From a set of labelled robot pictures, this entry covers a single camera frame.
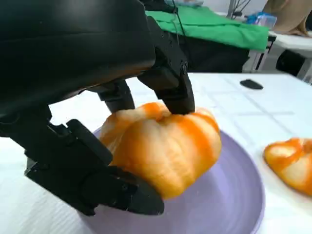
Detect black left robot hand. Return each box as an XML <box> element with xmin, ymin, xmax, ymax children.
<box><xmin>0</xmin><ymin>0</ymin><xmax>195</xmax><ymax>216</ymax></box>

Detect orange white toy bread roll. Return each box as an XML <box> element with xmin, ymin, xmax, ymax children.
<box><xmin>264</xmin><ymin>137</ymin><xmax>312</xmax><ymax>197</ymax></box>
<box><xmin>98</xmin><ymin>102</ymin><xmax>223</xmax><ymax>200</ymax></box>

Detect black backdrop cloth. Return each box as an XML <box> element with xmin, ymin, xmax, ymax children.
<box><xmin>179</xmin><ymin>36</ymin><xmax>251</xmax><ymax>73</ymax></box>

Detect green cloth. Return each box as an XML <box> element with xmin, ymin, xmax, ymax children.
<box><xmin>145</xmin><ymin>4</ymin><xmax>270</xmax><ymax>52</ymax></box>

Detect clear plastic box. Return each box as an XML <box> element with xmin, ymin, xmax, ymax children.
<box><xmin>245</xmin><ymin>11</ymin><xmax>277</xmax><ymax>31</ymax></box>

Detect lilac plate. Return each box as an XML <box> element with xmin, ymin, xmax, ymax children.
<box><xmin>78</xmin><ymin>126</ymin><xmax>266</xmax><ymax>234</ymax></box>

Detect white desk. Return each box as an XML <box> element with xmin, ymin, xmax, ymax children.
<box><xmin>248</xmin><ymin>31</ymin><xmax>312</xmax><ymax>81</ymax></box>

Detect person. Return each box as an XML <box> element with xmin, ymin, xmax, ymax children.
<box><xmin>263</xmin><ymin>0</ymin><xmax>312</xmax><ymax>38</ymax></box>

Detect thin black cable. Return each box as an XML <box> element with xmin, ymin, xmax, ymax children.
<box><xmin>170</xmin><ymin>0</ymin><xmax>187</xmax><ymax>41</ymax></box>

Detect black table cable grommet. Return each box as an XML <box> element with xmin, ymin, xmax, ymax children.
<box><xmin>239</xmin><ymin>78</ymin><xmax>264</xmax><ymax>91</ymax></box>

